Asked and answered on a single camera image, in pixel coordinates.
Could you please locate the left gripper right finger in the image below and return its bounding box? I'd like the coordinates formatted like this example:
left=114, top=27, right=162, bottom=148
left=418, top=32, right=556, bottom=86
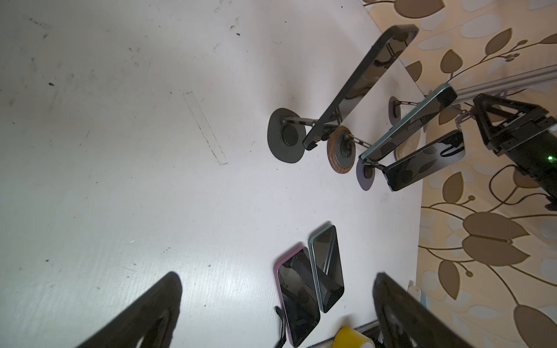
left=373, top=273, right=470, bottom=348

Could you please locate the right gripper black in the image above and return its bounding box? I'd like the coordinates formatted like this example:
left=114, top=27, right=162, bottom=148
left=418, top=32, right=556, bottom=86
left=472, top=94, right=550, bottom=156

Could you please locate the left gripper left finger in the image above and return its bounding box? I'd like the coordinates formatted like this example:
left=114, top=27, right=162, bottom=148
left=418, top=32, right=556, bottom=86
left=79, top=272, right=183, bottom=347

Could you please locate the black phone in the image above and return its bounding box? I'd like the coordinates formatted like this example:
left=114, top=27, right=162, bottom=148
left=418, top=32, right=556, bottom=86
left=382, top=130, right=466, bottom=191
left=303, top=24, right=419, bottom=151
left=359, top=84, right=458, bottom=163

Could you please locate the phone with green case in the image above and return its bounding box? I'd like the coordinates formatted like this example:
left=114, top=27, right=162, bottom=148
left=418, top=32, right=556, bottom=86
left=308, top=224, right=345, bottom=313

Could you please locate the phone with purple case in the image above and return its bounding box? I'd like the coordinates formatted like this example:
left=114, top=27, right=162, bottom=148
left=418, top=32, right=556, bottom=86
left=274, top=244, right=321, bottom=347

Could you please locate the dark grey back stand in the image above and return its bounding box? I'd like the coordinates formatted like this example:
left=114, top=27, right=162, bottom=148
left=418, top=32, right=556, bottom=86
left=267, top=108, right=306, bottom=163

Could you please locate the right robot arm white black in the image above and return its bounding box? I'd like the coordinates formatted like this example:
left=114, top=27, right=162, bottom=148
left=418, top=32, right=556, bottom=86
left=471, top=94, right=556, bottom=211

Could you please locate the lilac back right stand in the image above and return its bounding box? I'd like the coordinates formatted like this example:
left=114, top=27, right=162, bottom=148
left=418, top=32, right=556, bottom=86
left=356, top=159, right=375, bottom=191

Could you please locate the clear tape roll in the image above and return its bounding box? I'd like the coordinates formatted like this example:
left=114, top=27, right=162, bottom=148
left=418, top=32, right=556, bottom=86
left=332, top=326, right=376, bottom=348

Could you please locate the beige oval sponge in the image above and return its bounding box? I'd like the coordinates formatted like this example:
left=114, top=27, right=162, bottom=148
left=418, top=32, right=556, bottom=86
left=395, top=130, right=422, bottom=161

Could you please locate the black strap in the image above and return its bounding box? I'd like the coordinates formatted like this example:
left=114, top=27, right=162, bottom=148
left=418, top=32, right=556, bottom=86
left=273, top=305, right=288, bottom=348

